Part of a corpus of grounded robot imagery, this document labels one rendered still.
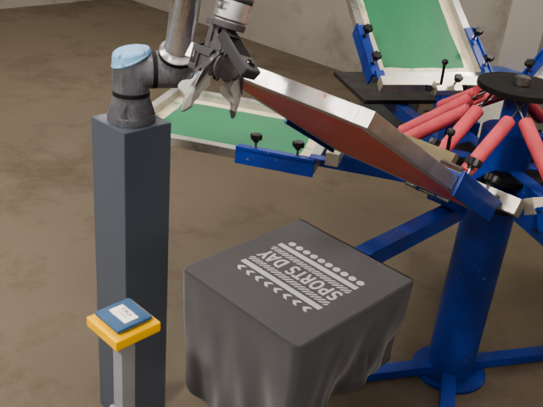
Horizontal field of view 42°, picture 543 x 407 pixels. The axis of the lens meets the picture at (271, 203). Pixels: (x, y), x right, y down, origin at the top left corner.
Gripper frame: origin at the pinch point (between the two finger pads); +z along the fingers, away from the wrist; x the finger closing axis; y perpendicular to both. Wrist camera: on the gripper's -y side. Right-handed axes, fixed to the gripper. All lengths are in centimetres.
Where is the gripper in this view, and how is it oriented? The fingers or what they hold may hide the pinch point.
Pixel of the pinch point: (210, 116)
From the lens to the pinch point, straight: 152.2
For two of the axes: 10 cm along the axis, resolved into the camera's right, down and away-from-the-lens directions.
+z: -2.9, 9.3, 2.5
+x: -6.5, 0.0, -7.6
